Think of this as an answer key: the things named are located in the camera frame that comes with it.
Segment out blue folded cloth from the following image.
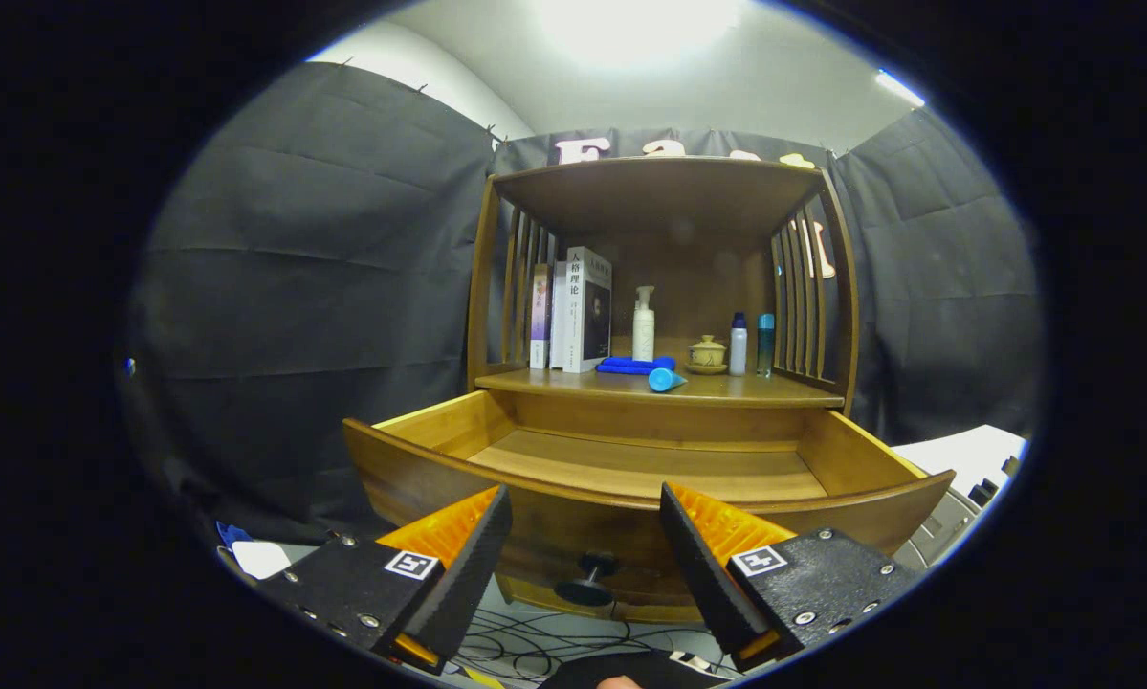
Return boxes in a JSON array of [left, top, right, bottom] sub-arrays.
[[595, 356, 677, 376]]

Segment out large ceiling light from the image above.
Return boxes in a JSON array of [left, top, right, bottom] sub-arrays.
[[535, 0, 746, 63]]

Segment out white pump bottle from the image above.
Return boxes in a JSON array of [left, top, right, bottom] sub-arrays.
[[631, 285, 657, 363]]

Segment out purple spine book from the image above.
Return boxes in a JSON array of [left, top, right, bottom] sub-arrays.
[[529, 264, 554, 370]]

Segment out white filing cabinet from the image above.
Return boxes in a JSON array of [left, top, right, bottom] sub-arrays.
[[893, 425, 1028, 573]]

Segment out white book with portrait cover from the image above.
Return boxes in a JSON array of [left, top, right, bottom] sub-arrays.
[[564, 246, 614, 374]]

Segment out small ceiling light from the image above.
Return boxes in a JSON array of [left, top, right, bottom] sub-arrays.
[[874, 69, 928, 109]]

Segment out black floor cables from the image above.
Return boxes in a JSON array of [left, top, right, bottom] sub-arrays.
[[439, 574, 727, 685]]

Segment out thin white book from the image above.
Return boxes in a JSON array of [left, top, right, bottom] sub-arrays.
[[550, 260, 569, 370]]

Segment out wooden countertop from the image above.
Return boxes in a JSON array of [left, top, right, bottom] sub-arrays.
[[474, 367, 845, 410]]

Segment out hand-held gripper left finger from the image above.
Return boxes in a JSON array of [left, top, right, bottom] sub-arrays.
[[253, 484, 514, 677]]

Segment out wooden drawer with black knob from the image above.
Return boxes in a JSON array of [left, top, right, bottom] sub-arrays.
[[342, 388, 957, 623]]

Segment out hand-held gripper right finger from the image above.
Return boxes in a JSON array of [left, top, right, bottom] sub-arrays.
[[658, 482, 923, 673]]

